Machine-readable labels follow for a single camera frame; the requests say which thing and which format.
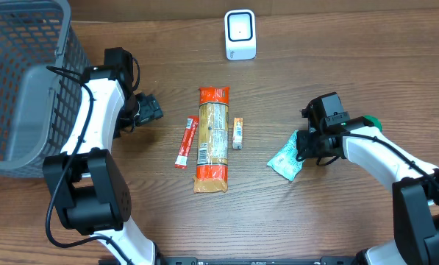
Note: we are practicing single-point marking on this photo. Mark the grey plastic mesh basket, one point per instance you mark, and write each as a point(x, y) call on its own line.
point(38, 108)

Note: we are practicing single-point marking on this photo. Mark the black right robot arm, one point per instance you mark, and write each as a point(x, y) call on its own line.
point(413, 183)

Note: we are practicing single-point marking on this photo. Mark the red snack packet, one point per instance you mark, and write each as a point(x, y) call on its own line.
point(187, 141)

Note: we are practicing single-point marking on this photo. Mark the small orange box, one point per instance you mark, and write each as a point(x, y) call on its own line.
point(237, 138)

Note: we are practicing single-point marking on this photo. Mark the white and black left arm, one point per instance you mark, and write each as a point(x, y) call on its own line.
point(90, 200)

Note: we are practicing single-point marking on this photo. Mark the orange brown snack bag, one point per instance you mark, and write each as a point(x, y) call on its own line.
point(213, 141)

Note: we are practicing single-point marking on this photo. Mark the teal wet wipes pack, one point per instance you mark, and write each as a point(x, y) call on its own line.
point(284, 162)

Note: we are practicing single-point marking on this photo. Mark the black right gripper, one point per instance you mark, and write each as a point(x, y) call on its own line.
point(304, 152)

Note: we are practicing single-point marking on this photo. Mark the white barcode scanner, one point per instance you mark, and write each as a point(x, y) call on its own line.
point(240, 35)

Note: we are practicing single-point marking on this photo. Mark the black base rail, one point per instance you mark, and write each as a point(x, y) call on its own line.
point(325, 260)

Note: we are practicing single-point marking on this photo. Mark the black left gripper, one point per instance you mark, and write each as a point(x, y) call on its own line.
point(153, 110)

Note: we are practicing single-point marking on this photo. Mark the green lid jar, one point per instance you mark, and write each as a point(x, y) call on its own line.
point(375, 122)

